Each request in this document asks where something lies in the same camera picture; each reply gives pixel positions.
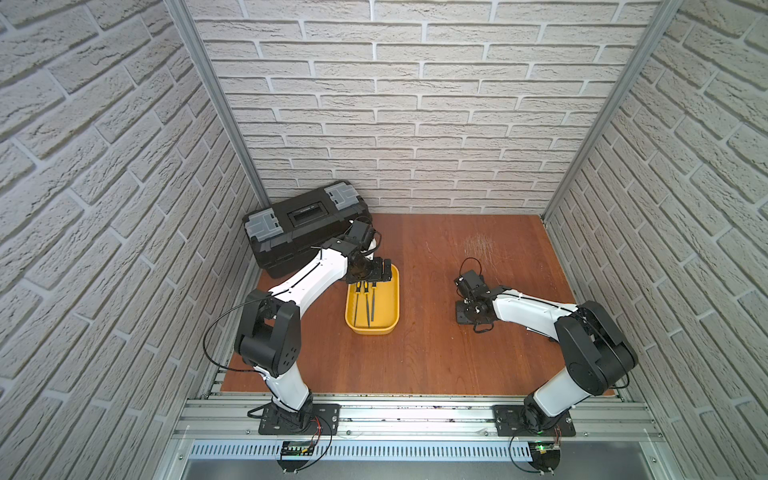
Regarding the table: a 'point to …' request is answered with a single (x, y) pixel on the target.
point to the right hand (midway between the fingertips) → (467, 314)
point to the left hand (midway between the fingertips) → (383, 271)
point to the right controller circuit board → (545, 456)
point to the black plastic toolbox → (285, 235)
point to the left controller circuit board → (295, 448)
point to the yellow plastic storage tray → (386, 306)
